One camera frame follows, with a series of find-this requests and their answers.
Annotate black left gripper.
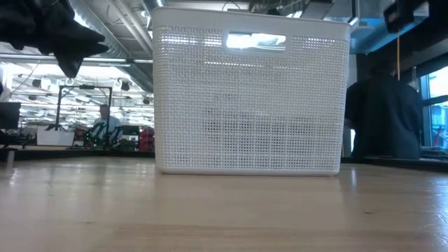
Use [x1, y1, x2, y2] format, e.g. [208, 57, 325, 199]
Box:
[0, 0, 109, 57]

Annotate white perforated plastic basket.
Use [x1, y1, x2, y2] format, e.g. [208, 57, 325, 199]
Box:
[150, 6, 352, 177]

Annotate person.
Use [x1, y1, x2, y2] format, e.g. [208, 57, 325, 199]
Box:
[344, 52, 424, 160]
[92, 104, 122, 141]

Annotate white box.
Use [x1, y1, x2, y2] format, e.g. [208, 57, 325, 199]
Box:
[36, 129, 75, 147]

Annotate black monitor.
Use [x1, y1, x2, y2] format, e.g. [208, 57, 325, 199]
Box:
[0, 101, 22, 130]

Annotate red storage bins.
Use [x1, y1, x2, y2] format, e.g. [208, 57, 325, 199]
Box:
[139, 127, 155, 152]

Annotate silver ventilation duct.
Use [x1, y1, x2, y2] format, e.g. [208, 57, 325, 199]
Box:
[69, 0, 155, 92]

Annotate black background rig frame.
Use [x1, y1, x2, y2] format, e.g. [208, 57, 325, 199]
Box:
[54, 85, 113, 148]

